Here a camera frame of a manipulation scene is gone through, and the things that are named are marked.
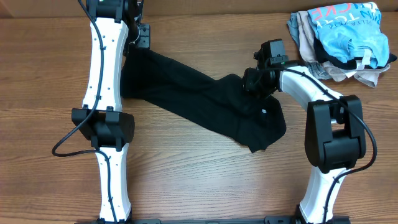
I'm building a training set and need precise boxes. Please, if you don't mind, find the light blue printed t-shirt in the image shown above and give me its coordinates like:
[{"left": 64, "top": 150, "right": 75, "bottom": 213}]
[{"left": 307, "top": 2, "right": 390, "bottom": 68}]

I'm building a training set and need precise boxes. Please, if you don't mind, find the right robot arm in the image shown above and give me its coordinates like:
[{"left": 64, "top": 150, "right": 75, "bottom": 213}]
[{"left": 243, "top": 39, "right": 366, "bottom": 223}]

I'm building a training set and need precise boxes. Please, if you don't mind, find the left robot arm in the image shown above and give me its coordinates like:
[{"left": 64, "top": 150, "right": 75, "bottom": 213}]
[{"left": 72, "top": 1, "right": 150, "bottom": 223}]

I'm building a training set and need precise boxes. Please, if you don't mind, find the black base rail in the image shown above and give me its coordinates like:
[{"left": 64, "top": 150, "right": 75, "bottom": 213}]
[{"left": 74, "top": 214, "right": 351, "bottom": 224}]

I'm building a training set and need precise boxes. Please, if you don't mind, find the black folded garment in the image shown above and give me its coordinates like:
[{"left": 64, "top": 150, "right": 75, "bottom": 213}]
[{"left": 313, "top": 38, "right": 397, "bottom": 70}]

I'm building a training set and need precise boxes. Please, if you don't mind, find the beige folded garment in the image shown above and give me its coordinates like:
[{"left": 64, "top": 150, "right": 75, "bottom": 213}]
[{"left": 289, "top": 11, "right": 391, "bottom": 88}]

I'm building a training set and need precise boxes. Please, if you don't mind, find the black t-shirt with logo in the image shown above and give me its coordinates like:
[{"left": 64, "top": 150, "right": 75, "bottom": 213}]
[{"left": 121, "top": 49, "right": 287, "bottom": 152}]

